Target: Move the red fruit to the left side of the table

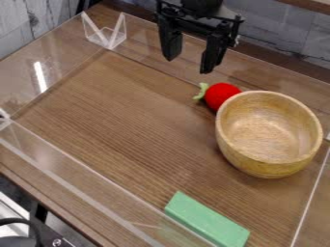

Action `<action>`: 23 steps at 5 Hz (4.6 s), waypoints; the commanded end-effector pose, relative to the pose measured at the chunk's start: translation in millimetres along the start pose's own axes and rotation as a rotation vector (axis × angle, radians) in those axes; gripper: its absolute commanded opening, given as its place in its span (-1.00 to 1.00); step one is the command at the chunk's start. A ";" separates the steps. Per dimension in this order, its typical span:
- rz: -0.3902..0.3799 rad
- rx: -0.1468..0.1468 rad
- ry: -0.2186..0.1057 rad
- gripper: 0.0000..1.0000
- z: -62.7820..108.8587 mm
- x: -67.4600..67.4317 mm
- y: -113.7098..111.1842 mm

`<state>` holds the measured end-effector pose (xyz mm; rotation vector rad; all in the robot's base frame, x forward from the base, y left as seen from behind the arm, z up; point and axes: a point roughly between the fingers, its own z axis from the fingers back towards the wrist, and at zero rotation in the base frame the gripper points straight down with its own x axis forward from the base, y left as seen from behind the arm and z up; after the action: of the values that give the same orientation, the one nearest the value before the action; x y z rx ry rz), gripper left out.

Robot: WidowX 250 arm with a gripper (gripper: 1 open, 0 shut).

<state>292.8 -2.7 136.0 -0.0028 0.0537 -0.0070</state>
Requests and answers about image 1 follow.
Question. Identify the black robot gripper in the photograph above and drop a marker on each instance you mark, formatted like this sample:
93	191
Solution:
203	17

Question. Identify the red plush strawberry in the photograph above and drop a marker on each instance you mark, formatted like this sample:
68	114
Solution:
215	94

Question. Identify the light wooden bowl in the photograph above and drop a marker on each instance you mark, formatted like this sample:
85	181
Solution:
268	134

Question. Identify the green rectangular block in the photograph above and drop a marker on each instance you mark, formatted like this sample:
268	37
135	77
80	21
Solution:
212	226

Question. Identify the clear acrylic corner bracket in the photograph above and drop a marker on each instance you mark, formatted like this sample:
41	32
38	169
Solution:
105	37

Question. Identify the clear acrylic front wall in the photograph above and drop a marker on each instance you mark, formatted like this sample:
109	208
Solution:
112	217

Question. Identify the black table leg bracket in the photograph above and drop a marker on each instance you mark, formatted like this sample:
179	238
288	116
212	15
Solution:
56	233

